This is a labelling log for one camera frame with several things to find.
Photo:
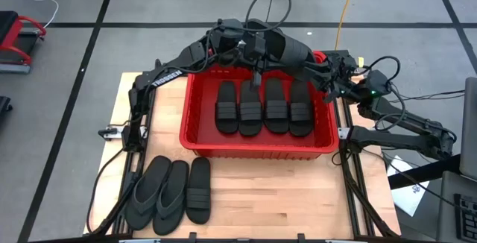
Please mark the black computer keyboard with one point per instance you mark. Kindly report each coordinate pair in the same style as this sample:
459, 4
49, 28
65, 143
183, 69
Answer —
467, 217

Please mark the black table clamp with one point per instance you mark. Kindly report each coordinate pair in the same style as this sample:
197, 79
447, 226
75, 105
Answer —
192, 237
301, 237

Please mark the black flip-flop sandal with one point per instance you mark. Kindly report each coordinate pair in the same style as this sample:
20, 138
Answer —
175, 176
153, 172

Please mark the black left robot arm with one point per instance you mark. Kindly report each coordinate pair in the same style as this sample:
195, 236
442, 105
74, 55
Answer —
164, 77

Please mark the black aluminium frame rail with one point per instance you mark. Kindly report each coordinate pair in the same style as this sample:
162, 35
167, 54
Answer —
350, 183
131, 168

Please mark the red frame black bench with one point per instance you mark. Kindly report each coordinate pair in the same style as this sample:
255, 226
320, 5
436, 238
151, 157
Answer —
7, 23

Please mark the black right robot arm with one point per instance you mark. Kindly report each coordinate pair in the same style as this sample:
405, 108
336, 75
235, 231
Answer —
402, 138

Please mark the silver mounting bracket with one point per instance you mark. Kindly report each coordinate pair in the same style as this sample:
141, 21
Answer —
112, 133
343, 133

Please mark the grey desk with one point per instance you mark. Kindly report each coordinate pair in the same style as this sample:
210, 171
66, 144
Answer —
447, 213

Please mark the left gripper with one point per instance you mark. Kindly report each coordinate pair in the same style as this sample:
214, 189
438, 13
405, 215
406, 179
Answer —
255, 49

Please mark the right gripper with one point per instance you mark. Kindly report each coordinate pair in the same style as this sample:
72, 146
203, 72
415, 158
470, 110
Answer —
329, 73

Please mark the black floor equipment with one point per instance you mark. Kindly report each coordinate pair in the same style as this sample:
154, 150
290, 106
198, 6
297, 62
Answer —
3, 103

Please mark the black controller box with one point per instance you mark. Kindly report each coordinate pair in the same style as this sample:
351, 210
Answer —
337, 54

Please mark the red plastic bin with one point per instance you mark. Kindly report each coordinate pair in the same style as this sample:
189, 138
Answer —
201, 142

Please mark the grey computer monitor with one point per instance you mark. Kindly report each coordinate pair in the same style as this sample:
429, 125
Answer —
469, 123

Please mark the white paper sheet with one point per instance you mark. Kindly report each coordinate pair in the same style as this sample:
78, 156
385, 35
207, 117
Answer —
410, 198

